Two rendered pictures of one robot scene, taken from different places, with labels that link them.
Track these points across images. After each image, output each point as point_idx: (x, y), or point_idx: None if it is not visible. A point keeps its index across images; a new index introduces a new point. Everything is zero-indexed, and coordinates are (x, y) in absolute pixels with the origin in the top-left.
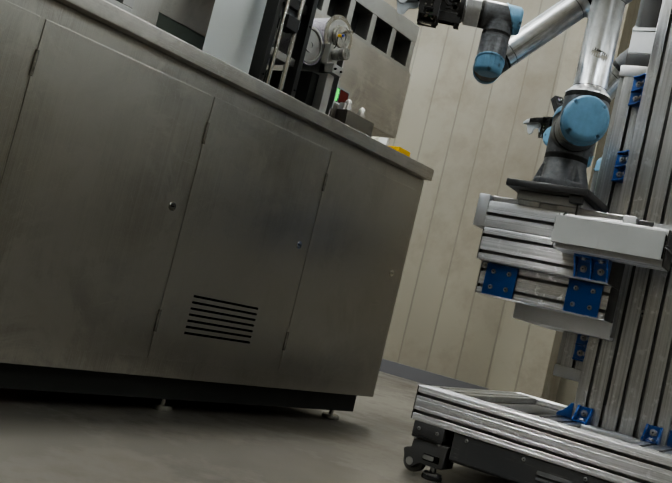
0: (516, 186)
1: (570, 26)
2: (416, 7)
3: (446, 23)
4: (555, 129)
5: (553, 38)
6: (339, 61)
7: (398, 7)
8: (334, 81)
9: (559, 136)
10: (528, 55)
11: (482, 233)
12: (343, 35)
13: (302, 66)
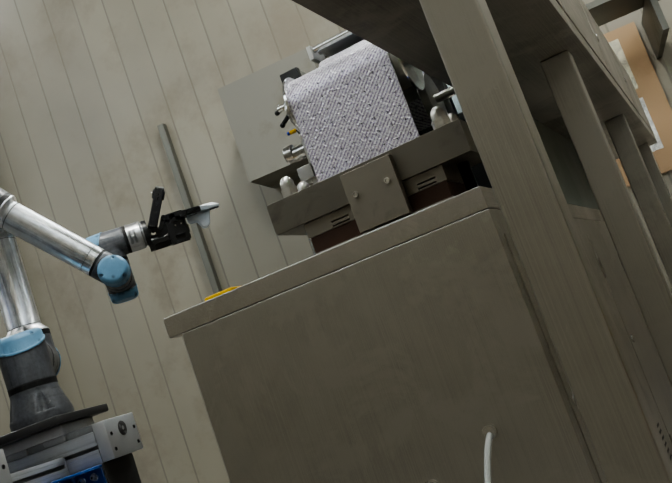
0: (98, 414)
1: (18, 237)
2: (190, 221)
3: (162, 247)
4: (55, 360)
5: (37, 247)
6: (308, 129)
7: (208, 218)
8: (319, 161)
9: (54, 370)
10: (66, 262)
11: (134, 460)
12: (288, 134)
13: (380, 106)
